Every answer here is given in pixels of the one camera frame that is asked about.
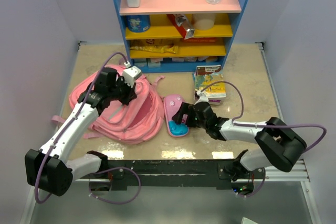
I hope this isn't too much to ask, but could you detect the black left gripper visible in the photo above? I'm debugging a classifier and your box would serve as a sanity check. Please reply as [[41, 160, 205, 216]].
[[108, 76, 137, 105]]

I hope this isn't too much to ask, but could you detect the pink blue pencil case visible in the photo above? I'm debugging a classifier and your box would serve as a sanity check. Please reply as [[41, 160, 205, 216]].
[[163, 94, 189, 137]]

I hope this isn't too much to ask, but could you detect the pink student backpack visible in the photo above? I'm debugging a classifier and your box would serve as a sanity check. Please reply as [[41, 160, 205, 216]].
[[50, 63, 166, 145]]

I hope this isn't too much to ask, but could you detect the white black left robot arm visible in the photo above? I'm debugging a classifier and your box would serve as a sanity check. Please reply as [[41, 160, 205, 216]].
[[25, 67, 142, 204]]

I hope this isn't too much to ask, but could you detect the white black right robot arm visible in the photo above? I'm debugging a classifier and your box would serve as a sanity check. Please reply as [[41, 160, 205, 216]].
[[172, 102, 307, 181]]

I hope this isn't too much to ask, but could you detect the yellow chips bag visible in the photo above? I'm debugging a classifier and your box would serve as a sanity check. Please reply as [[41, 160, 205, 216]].
[[130, 39, 178, 54]]

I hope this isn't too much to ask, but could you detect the yellow illustrated book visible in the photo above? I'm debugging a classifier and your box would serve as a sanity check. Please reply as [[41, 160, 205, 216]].
[[194, 65, 226, 100]]

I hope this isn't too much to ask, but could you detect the blue cartoon can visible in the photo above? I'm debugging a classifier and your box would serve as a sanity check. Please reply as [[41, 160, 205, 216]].
[[127, 15, 151, 33]]

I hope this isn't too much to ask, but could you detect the blue pink yellow shelf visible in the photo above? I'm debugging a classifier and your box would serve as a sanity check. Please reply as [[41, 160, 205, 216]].
[[113, 0, 248, 73]]

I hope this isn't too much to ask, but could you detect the red silver snack box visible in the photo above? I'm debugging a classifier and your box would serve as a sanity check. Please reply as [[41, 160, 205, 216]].
[[166, 14, 195, 39]]

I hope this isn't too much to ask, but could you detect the white translucent cup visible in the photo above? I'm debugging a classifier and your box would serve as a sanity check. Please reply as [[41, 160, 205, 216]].
[[192, 13, 216, 30]]

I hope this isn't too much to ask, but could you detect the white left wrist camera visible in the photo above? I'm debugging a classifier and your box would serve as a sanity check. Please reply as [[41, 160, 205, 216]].
[[122, 61, 142, 88]]

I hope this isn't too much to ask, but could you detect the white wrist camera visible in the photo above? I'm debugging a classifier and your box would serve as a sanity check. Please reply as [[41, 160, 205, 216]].
[[122, 61, 142, 88], [194, 90, 209, 104]]

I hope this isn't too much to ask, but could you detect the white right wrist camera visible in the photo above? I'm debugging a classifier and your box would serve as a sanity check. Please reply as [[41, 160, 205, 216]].
[[194, 90, 209, 104]]

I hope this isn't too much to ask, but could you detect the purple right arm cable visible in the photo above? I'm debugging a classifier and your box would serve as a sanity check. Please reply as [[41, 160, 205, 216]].
[[196, 81, 328, 198]]

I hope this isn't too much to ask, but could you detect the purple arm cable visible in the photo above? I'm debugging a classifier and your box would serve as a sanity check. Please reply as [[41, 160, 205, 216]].
[[34, 51, 142, 205], [196, 81, 328, 198]]

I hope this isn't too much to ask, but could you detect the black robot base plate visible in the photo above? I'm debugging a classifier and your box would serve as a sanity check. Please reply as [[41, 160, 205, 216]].
[[83, 159, 265, 190]]

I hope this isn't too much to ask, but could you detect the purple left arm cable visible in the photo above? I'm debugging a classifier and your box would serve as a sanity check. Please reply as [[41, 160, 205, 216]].
[[34, 51, 142, 205]]

